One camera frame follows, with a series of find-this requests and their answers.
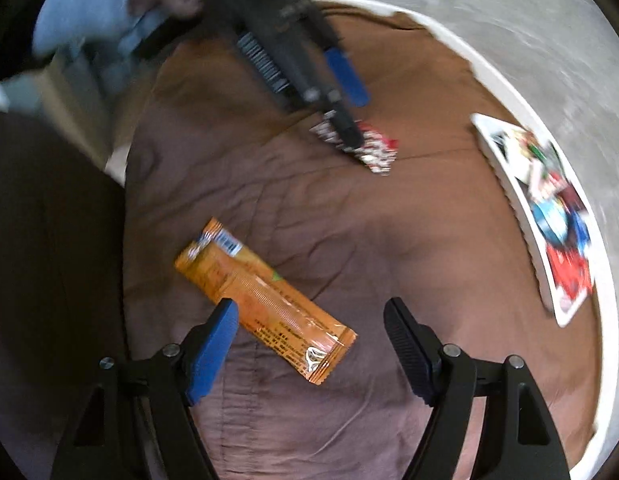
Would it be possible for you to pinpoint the person's left forearm grey sleeve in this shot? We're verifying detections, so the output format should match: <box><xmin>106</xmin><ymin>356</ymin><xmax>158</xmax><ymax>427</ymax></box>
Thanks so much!
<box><xmin>32</xmin><ymin>0</ymin><xmax>157</xmax><ymax>61</ymax></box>

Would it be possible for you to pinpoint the light blue snack packet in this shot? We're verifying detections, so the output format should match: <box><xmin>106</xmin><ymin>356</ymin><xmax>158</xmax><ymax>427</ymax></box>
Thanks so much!
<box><xmin>532</xmin><ymin>200</ymin><xmax>573</xmax><ymax>249</ymax></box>

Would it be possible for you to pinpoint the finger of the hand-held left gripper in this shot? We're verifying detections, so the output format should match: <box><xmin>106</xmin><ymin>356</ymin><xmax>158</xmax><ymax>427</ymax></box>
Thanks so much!
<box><xmin>296</xmin><ymin>77</ymin><xmax>366</xmax><ymax>152</ymax></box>
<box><xmin>306</xmin><ymin>2</ymin><xmax>373</xmax><ymax>109</ymax></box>

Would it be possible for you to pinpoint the brown cloth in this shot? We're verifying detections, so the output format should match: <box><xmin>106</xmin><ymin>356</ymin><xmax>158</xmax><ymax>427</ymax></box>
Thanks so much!
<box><xmin>120</xmin><ymin>2</ymin><xmax>609</xmax><ymax>480</ymax></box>

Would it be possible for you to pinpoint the person's dark clothing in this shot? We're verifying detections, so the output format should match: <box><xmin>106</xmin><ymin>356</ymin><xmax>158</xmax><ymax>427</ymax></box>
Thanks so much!
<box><xmin>0</xmin><ymin>110</ymin><xmax>131</xmax><ymax>480</ymax></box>

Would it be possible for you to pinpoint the white ribbed plastic tray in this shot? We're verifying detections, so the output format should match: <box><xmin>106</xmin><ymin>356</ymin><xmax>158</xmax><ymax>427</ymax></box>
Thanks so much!
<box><xmin>470</xmin><ymin>112</ymin><xmax>598</xmax><ymax>329</ymax></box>

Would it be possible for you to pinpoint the red white patterned snack packet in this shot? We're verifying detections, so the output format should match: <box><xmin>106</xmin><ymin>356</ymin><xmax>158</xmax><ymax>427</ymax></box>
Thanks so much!
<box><xmin>309</xmin><ymin>112</ymin><xmax>401</xmax><ymax>177</ymax></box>

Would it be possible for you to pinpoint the red and white snack box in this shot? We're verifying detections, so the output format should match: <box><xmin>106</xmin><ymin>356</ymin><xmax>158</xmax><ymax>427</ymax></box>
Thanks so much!
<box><xmin>526</xmin><ymin>161</ymin><xmax>570</xmax><ymax>202</ymax></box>

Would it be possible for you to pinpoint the orange snack bar packet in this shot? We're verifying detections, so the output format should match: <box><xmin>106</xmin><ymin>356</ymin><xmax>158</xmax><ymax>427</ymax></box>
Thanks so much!
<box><xmin>174</xmin><ymin>217</ymin><xmax>359</xmax><ymax>387</ymax></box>

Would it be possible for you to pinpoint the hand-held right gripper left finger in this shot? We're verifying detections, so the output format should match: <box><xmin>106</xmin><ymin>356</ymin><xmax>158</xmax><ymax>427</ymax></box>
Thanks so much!
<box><xmin>49</xmin><ymin>297</ymin><xmax>240</xmax><ymax>480</ymax></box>

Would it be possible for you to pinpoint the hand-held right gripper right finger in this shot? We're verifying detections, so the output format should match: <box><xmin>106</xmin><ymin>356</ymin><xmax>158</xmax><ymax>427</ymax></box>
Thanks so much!
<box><xmin>383</xmin><ymin>296</ymin><xmax>573</xmax><ymax>480</ymax></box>

